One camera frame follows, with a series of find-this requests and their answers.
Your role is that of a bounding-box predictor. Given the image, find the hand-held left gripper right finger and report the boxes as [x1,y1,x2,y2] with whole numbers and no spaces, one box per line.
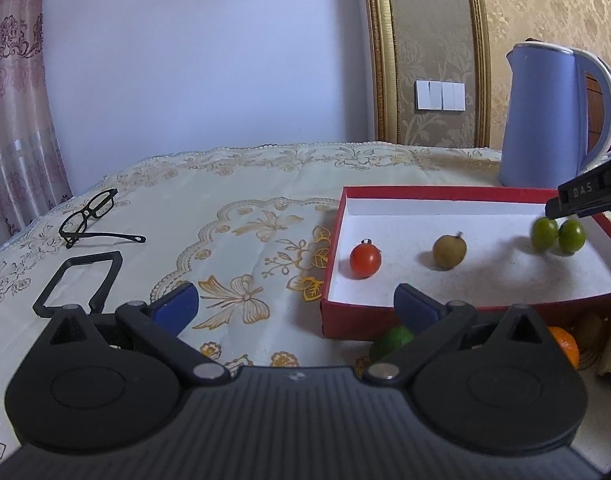
[363,283,556,387]

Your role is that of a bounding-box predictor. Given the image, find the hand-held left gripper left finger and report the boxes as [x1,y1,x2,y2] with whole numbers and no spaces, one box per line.
[48,282,231,388]

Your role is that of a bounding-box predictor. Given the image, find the black eyeglasses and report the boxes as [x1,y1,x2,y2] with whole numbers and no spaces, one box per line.
[58,188,146,250]

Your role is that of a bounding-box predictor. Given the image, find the yellow-green plum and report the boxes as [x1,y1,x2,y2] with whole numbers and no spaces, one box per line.
[530,216,560,254]
[558,219,587,255]

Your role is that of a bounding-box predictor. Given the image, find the dark green fruit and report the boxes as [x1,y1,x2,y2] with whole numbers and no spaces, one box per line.
[369,325,416,364]

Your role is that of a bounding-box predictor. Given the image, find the red tomato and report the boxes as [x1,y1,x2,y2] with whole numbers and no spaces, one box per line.
[349,239,383,280]

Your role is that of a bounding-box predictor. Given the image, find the blue electric kettle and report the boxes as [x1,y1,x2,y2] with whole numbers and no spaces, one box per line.
[498,41,611,189]

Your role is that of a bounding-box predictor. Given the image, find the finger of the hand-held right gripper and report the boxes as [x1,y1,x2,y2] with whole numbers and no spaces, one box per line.
[545,193,611,220]

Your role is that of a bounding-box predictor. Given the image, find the embroidered cream tablecloth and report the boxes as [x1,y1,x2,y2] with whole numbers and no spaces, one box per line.
[0,142,611,466]

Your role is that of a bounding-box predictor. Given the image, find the pink patterned curtain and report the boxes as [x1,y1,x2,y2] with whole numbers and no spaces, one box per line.
[0,0,74,257]

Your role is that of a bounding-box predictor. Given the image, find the brown longan fruit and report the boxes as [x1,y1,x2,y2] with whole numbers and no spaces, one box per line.
[433,231,468,270]

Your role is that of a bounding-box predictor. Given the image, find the black rectangular plastic frame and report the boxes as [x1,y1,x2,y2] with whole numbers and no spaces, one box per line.
[32,250,124,319]

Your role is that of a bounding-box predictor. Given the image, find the orange mandarin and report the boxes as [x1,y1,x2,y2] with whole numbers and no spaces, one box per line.
[548,326,581,369]

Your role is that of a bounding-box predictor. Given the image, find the white wall light switch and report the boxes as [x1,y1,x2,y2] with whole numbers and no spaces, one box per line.
[415,79,467,111]

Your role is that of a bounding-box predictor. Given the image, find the gold ornate wall frame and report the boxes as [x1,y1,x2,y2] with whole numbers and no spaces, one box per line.
[360,0,492,150]

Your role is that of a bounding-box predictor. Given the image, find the red cardboard box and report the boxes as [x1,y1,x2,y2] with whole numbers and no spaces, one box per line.
[319,186,611,341]

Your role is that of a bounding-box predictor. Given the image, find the brown wooden headboard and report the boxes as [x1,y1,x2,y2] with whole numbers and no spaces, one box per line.
[585,71,611,158]

